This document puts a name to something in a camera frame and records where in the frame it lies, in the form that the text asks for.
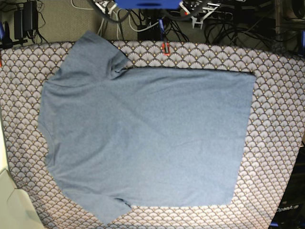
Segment black power adapter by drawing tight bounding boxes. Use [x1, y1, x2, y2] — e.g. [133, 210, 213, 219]
[13, 0, 38, 40]

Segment black power strip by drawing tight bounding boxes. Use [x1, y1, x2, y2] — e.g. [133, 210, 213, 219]
[191, 8, 234, 23]

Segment fan-patterned table cloth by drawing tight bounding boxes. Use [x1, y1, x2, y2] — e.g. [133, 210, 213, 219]
[0, 41, 305, 229]

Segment white cable bundle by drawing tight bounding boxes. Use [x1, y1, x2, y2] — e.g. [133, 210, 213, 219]
[71, 0, 160, 41]

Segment black OpenArm box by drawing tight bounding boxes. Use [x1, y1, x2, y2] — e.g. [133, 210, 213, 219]
[269, 146, 305, 229]

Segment blue T-shirt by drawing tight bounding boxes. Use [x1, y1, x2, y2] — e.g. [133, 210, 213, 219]
[38, 31, 256, 224]

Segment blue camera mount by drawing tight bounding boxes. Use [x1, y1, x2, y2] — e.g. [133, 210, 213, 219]
[115, 0, 181, 9]

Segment red table clamp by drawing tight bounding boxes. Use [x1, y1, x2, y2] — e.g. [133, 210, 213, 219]
[162, 42, 171, 56]

